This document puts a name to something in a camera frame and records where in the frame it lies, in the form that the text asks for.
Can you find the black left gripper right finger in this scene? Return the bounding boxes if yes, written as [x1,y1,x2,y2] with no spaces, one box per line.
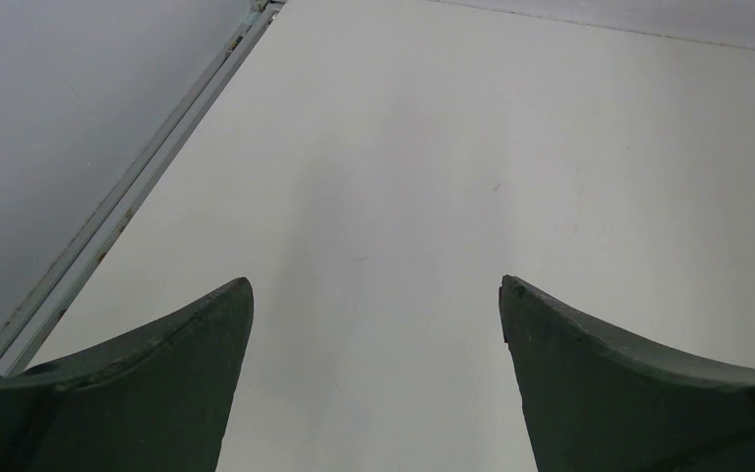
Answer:
[498,275,755,471]

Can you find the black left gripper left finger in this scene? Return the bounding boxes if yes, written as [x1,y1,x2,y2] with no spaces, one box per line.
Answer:
[0,277,254,471]

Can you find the left aluminium frame rail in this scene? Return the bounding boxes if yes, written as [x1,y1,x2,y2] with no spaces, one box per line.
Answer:
[0,1,282,376]

